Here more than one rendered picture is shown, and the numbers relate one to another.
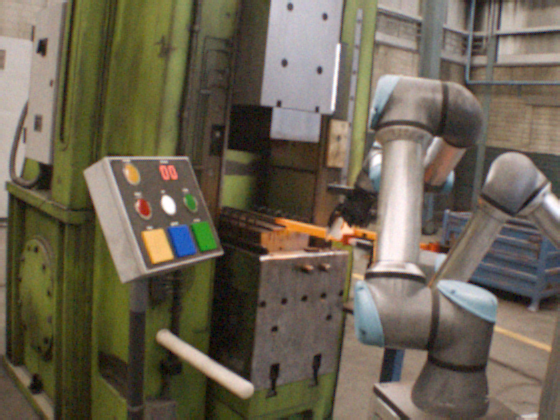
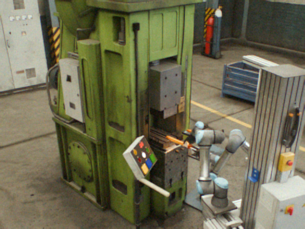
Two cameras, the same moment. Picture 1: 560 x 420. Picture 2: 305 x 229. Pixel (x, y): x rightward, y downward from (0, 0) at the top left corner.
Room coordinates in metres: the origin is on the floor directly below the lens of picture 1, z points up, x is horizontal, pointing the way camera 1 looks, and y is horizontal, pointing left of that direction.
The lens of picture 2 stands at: (-1.38, 0.39, 2.71)
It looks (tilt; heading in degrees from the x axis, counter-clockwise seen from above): 27 degrees down; 356
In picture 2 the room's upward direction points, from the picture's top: straight up
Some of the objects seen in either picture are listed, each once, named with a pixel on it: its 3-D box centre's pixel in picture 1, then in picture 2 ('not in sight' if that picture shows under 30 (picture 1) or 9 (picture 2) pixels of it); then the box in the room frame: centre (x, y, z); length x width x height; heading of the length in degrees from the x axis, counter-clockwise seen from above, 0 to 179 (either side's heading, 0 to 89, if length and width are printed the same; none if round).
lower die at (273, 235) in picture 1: (246, 226); (156, 136); (2.07, 0.12, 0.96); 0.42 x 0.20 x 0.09; 41
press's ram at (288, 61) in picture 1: (273, 52); (158, 82); (2.09, 0.08, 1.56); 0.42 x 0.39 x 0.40; 41
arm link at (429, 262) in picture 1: (437, 269); (215, 159); (1.49, -0.41, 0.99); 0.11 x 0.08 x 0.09; 41
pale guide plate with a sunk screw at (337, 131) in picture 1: (336, 143); (181, 104); (2.21, -0.17, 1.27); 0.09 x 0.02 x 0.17; 131
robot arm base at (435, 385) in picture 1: (453, 378); (219, 198); (1.04, -0.36, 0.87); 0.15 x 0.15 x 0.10
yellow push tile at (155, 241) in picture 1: (156, 246); (144, 169); (1.34, 0.28, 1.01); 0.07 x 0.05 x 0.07; 156
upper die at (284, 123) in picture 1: (256, 122); (156, 106); (2.07, 0.12, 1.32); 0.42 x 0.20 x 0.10; 41
